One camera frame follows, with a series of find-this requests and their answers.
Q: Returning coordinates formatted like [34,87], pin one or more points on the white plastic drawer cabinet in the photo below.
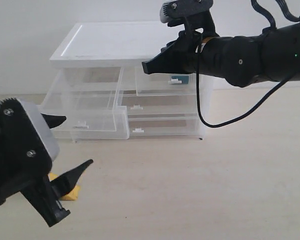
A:
[115,44]

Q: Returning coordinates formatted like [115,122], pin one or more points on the clear wide drawer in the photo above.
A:
[160,105]
[166,126]

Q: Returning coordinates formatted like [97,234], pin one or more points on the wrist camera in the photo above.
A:
[21,121]
[174,12]

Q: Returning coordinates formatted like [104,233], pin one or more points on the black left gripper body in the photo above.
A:
[24,168]

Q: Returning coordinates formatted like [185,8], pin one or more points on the clear bottom wide drawer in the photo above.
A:
[166,126]

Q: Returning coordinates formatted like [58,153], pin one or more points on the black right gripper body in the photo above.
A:
[204,54]

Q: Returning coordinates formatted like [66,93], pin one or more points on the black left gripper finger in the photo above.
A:
[53,121]
[66,182]

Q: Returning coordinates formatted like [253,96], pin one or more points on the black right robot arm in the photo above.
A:
[272,56]

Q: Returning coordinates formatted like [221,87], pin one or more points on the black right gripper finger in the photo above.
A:
[168,61]

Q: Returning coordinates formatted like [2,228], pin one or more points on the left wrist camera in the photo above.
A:
[21,121]

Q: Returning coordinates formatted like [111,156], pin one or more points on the teal bottle white cap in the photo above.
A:
[179,79]

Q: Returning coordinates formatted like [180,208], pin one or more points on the yellow cheese wedge sponge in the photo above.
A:
[72,196]

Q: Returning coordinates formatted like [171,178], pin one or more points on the clear middle wide drawer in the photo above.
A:
[160,105]

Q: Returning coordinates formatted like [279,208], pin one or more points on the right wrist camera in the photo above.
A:
[174,12]

